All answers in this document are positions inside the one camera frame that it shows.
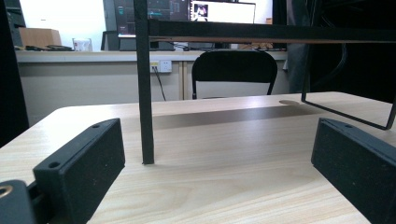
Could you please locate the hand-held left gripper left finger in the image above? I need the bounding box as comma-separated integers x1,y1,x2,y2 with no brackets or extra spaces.
32,118,126,224

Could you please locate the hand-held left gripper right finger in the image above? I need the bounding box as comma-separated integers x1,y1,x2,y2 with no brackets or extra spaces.
311,117,396,224

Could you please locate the black two-tier shelf rack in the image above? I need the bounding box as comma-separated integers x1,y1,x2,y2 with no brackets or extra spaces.
134,0,396,165

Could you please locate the black curtain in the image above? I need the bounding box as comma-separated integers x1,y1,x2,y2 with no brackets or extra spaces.
309,0,396,105
0,0,30,148

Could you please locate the grey hanging cloth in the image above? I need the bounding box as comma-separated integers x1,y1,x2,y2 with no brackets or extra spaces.
285,0,313,94

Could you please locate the clear plastic cup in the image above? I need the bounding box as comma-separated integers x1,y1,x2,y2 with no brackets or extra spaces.
72,37,93,52

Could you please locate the black keyboard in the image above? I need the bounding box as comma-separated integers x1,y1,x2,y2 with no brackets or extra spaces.
119,37,176,52

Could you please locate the cardboard box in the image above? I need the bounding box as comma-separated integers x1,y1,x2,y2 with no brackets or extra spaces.
18,27,63,49

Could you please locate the black chair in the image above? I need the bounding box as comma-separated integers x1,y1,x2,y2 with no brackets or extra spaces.
191,49,278,101

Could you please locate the monitor with dark screen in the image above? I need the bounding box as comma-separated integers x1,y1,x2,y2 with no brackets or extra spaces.
112,0,191,39

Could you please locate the monitor with white screen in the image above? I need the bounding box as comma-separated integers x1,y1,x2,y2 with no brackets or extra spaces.
189,0,257,24

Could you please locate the black power cable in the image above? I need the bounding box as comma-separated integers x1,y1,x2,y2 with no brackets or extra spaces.
153,66,167,102

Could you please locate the white wall outlet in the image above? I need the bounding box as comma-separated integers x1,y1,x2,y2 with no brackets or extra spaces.
149,60,173,74

